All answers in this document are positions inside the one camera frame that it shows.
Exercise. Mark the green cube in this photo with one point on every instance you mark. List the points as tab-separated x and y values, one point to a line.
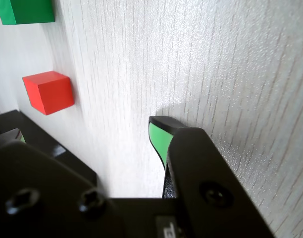
27	10

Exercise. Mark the red cube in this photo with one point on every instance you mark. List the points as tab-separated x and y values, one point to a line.
50	93

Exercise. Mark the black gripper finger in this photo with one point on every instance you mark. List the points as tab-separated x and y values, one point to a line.
42	138
206	168

